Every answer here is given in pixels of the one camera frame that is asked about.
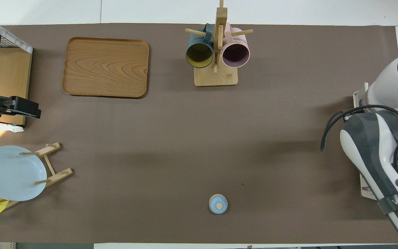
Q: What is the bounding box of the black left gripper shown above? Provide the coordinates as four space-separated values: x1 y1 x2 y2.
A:
0 96 41 119

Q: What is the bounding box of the cream toaster oven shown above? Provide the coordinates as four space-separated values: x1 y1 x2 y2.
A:
353 82 398 202

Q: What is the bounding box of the light blue plate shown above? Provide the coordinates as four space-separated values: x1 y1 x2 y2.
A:
0 146 47 202

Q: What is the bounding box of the wooden plate rack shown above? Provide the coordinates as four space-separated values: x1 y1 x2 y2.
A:
0 142 74 210

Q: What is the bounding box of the brown wooden tray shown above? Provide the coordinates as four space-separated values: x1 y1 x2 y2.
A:
62 37 150 99

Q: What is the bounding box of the brown table mat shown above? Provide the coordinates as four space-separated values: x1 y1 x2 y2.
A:
0 23 398 244

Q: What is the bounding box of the dark teal mug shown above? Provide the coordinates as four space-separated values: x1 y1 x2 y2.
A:
185 24 215 69

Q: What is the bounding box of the wooden mug rack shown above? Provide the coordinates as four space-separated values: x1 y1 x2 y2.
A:
185 0 254 87

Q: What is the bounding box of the pink mug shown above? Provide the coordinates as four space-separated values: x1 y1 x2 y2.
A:
222 23 251 68

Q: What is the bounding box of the wooden wire frame shelf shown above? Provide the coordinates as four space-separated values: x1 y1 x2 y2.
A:
0 13 34 133

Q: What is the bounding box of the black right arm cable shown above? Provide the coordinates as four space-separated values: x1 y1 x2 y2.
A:
321 105 398 163

